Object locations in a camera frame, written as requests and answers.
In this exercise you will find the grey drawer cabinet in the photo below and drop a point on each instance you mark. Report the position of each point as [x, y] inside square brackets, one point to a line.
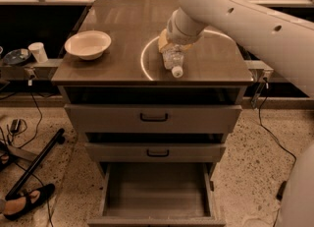
[131, 70]

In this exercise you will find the dark blue plate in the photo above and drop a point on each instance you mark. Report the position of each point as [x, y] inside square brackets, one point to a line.
[17, 57]

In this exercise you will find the foot in black shoe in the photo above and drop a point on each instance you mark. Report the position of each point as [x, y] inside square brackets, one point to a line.
[13, 209]

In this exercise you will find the middle drawer with handle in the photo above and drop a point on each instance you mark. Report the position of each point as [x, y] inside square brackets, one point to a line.
[155, 152]

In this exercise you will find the white ceramic bowl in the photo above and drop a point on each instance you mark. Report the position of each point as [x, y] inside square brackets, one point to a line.
[88, 45]

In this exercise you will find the drawer with handle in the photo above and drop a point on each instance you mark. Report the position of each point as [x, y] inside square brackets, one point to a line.
[155, 152]
[163, 119]

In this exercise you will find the small black adapter left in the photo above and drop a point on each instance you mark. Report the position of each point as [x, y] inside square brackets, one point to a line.
[15, 126]

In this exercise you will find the clear plastic water bottle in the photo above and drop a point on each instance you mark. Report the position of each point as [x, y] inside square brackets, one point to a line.
[173, 61]

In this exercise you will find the white paper cup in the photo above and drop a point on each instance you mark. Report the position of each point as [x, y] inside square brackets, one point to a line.
[38, 52]

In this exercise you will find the top drawer with handle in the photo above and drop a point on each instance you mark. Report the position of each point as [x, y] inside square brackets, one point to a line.
[163, 119]

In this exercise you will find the black pole on floor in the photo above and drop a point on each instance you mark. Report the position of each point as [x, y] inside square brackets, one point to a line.
[57, 138]

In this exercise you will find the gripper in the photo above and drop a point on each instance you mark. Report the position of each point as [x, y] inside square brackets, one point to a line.
[181, 36]

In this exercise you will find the open bottom drawer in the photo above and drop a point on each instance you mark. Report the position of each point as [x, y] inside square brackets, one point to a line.
[158, 195]

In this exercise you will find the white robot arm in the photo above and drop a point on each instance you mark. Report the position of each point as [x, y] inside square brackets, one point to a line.
[285, 43]

